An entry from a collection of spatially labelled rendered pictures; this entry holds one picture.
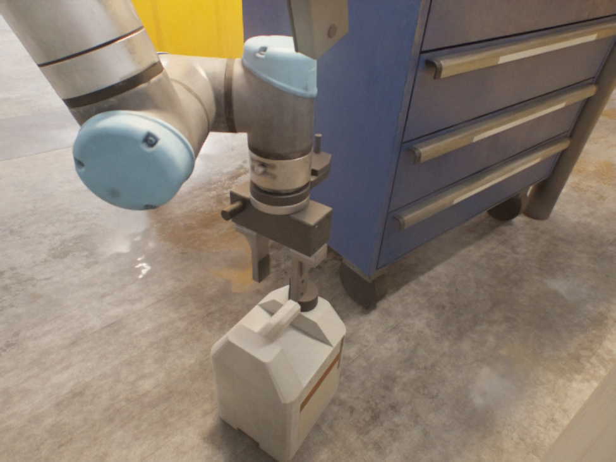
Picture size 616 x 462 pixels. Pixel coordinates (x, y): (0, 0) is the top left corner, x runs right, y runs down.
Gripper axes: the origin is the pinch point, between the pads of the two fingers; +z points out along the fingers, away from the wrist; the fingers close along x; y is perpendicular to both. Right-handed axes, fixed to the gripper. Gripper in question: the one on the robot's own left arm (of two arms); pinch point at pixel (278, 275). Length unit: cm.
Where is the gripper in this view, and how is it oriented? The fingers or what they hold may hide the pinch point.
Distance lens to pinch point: 59.3
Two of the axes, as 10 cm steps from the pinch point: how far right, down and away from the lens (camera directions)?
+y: -5.5, 4.6, -6.9
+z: -0.5, 8.1, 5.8
